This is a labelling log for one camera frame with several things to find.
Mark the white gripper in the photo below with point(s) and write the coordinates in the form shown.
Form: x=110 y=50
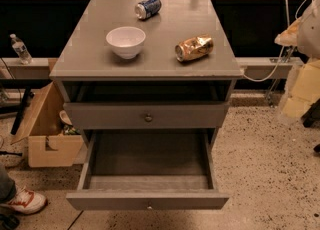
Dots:
x=310 y=35

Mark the crushed orange soda can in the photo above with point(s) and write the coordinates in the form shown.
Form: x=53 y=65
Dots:
x=194 y=48

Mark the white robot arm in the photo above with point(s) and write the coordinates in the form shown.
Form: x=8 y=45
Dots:
x=308 y=114

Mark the grey drawer cabinet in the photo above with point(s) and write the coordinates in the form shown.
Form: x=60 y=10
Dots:
x=89 y=71

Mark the blue soda can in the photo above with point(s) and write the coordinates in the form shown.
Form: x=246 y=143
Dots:
x=147 y=8

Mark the open grey drawer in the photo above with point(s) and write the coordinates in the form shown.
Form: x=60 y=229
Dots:
x=148 y=170

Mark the closed grey drawer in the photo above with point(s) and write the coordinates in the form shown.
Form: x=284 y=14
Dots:
x=143 y=115

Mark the white bowl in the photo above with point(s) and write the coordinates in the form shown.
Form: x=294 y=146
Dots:
x=126 y=42

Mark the cardboard box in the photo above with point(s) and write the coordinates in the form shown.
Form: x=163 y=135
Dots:
x=41 y=126

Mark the black pole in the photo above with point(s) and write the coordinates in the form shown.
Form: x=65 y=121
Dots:
x=21 y=110

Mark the clear water bottle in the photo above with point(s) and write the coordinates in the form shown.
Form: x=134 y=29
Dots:
x=21 y=50

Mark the white and red sneaker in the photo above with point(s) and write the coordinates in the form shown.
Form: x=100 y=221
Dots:
x=25 y=201

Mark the grey trouser leg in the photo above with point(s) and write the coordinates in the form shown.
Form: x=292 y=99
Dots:
x=7 y=186

